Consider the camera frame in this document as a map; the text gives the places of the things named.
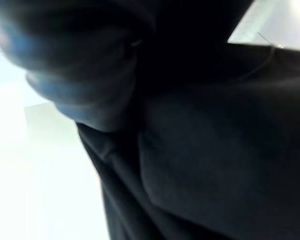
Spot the right robot hand, black cloth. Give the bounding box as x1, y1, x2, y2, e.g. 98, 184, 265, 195
0, 0, 256, 133

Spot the dark grey garment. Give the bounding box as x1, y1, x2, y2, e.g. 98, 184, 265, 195
75, 41, 300, 240

